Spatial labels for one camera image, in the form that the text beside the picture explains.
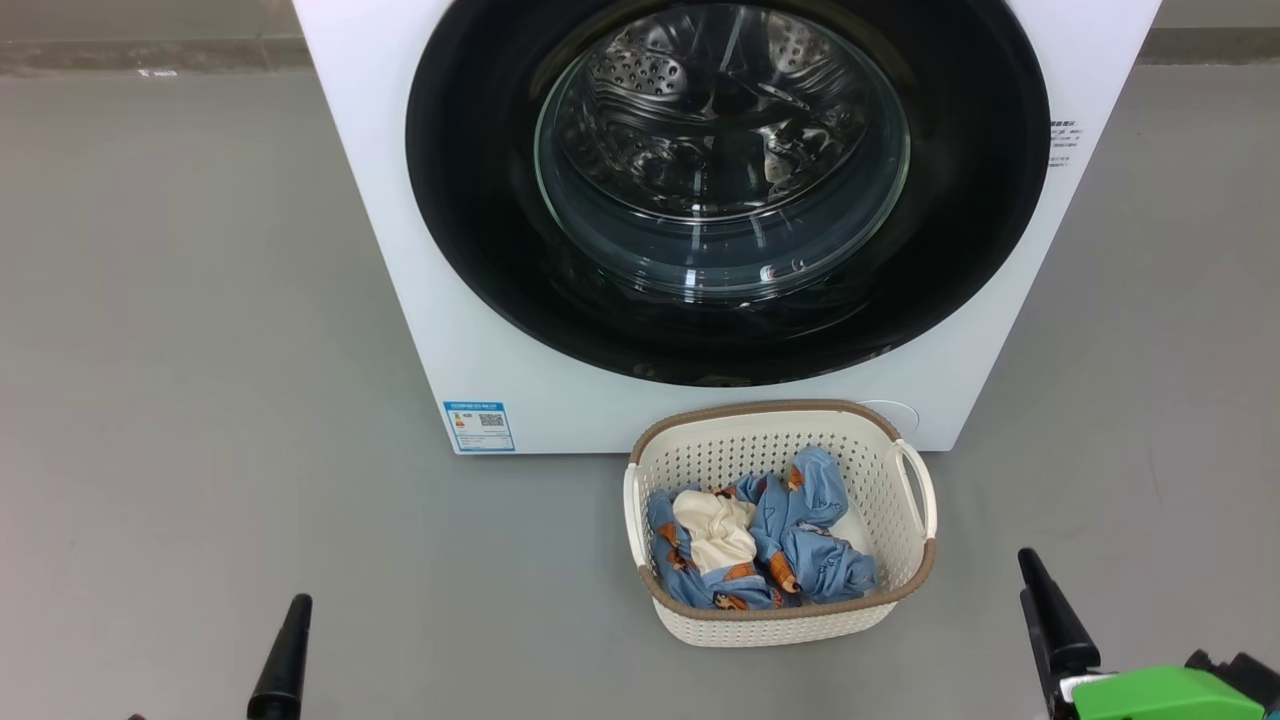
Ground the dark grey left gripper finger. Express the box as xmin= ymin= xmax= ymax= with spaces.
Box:
xmin=247 ymin=594 xmax=313 ymax=720

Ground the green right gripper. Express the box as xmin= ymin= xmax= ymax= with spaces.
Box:
xmin=1018 ymin=548 xmax=1269 ymax=720

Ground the blue garment with orange print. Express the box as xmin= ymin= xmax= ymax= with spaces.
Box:
xmin=748 ymin=445 xmax=879 ymax=606

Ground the black round glass washer door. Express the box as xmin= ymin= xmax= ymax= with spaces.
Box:
xmin=405 ymin=0 xmax=1051 ymax=389

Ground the white front-load washing machine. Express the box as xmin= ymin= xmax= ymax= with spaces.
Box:
xmin=292 ymin=0 xmax=1163 ymax=456

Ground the round white drain filter cover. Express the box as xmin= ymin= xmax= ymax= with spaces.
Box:
xmin=858 ymin=400 xmax=921 ymax=439

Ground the cream perforated laundry basket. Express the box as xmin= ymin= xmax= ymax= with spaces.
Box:
xmin=622 ymin=400 xmax=939 ymax=649

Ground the blue energy label sticker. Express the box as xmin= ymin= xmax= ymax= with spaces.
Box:
xmin=443 ymin=401 xmax=517 ymax=454

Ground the black printed text label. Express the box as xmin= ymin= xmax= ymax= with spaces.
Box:
xmin=1048 ymin=120 xmax=1086 ymax=169

